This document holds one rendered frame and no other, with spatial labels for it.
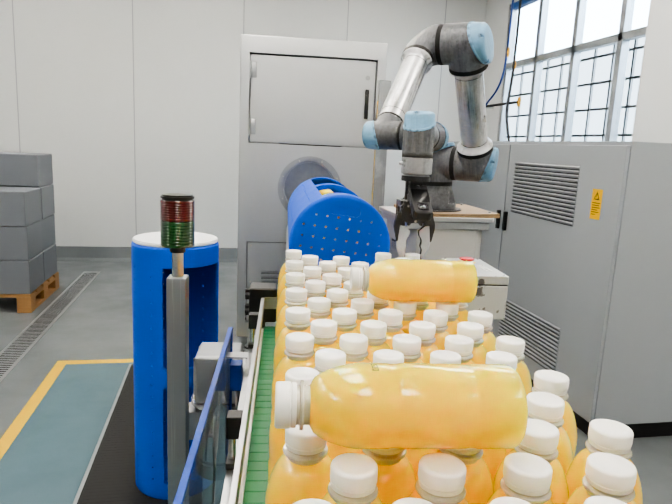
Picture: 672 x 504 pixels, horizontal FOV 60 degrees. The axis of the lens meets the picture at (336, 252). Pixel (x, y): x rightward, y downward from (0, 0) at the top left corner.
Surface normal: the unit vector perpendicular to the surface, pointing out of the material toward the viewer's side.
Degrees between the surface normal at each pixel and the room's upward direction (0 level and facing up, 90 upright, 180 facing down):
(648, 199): 90
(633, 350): 90
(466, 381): 29
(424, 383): 36
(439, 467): 0
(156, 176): 90
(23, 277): 90
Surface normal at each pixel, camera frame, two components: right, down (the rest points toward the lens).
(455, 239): 0.19, 0.18
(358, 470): 0.04, -0.98
